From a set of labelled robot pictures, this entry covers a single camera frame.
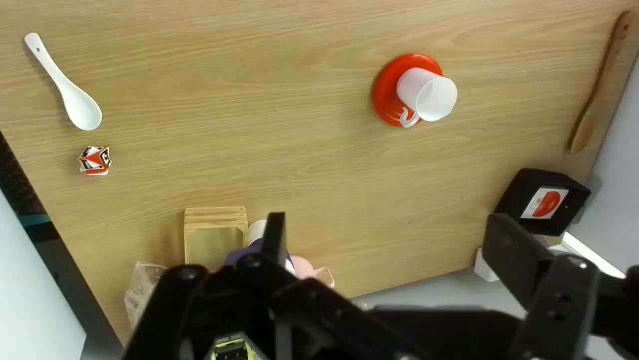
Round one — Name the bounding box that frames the white plastic cup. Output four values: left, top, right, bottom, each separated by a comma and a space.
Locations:
395, 69, 457, 129

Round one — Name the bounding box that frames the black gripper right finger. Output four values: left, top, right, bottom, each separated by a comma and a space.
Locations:
481, 212, 639, 360

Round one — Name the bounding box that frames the white ceramic spoon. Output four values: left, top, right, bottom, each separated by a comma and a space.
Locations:
24, 33, 104, 132

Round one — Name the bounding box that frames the clear plastic bag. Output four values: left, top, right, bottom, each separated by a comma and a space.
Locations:
124, 263, 166, 329

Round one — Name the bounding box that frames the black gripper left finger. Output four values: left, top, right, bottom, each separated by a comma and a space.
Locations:
122, 212, 347, 360

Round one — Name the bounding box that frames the wooden spatula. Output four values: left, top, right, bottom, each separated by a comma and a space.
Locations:
567, 9, 639, 155

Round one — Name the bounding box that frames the red round plate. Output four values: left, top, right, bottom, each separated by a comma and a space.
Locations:
371, 53, 443, 129

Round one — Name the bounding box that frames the black box with red label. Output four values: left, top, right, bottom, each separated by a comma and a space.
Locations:
495, 168, 591, 236

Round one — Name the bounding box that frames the small red white wrapper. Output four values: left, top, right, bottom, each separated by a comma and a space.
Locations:
78, 146, 112, 176

